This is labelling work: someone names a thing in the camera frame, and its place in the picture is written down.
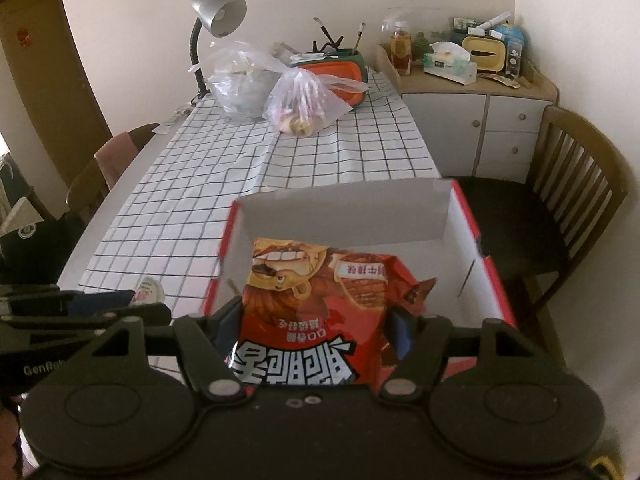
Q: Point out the white and wood cabinet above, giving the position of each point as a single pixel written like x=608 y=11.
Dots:
x=450 y=125

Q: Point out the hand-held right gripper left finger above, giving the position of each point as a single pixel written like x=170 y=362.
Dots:
x=228 y=317

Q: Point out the black bag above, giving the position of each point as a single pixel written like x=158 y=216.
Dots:
x=35 y=250

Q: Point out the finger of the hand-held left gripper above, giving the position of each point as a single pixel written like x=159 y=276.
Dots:
x=145 y=314
x=95 y=302

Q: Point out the red cartoon snack bag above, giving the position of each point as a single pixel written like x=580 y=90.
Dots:
x=310 y=305

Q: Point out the red and white cardboard box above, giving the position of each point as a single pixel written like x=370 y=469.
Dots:
x=350 y=210

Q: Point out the pink chair cushion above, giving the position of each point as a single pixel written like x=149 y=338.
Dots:
x=115 y=157

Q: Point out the brown wooden door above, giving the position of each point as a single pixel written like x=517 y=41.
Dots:
x=45 y=65

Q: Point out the calligraphy brush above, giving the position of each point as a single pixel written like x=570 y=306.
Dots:
x=358 y=37

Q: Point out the silver desk lamp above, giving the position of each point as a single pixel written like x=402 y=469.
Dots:
x=220 y=10

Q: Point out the black brush rest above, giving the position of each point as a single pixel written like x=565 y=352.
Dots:
x=327 y=42

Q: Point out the white tube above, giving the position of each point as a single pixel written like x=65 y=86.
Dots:
x=492 y=22

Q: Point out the wooden chair with pink cushion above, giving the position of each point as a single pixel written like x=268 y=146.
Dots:
x=87 y=185

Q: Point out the large clear plastic bag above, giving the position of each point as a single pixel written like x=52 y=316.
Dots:
x=237 y=80

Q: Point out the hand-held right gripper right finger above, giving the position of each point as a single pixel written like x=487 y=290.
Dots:
x=401 y=332

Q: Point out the small round white snack pack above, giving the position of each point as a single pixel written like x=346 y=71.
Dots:
x=149 y=291

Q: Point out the clear plastic bag of snacks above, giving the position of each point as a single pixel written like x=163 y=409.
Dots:
x=302 y=102

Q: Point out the green and white tissue box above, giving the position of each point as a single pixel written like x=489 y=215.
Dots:
x=447 y=60

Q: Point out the yellow tissue holder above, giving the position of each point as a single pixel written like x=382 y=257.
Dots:
x=482 y=52

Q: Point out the blue patterned box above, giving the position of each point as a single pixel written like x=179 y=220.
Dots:
x=516 y=50

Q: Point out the clear plastic jar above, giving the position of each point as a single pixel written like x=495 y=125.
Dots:
x=395 y=17

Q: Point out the wooden chair with dark seat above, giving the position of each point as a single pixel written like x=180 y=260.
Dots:
x=515 y=220

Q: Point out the amber liquid bottle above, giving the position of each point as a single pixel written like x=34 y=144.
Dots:
x=401 y=50

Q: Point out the orange and green container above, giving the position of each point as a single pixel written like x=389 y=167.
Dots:
x=350 y=72

